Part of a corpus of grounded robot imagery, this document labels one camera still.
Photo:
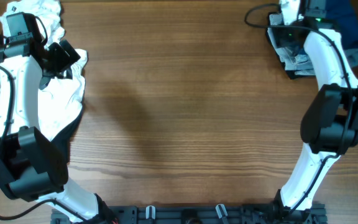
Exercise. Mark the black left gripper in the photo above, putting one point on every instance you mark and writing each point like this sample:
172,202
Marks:
67,61

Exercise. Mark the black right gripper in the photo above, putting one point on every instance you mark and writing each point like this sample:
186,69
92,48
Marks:
284,36

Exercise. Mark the teal blue polo shirt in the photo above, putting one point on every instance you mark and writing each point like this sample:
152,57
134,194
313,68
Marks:
342,12

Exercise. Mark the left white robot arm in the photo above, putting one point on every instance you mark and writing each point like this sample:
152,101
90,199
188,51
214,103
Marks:
31,167

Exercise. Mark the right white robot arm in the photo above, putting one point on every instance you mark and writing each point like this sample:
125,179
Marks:
330,125

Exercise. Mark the light blue folded jeans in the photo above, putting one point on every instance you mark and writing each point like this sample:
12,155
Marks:
352,56

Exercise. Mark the white t-shirt black lettering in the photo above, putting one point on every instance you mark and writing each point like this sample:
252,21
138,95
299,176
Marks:
60,102

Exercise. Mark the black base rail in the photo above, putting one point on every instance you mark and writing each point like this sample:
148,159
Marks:
246,214

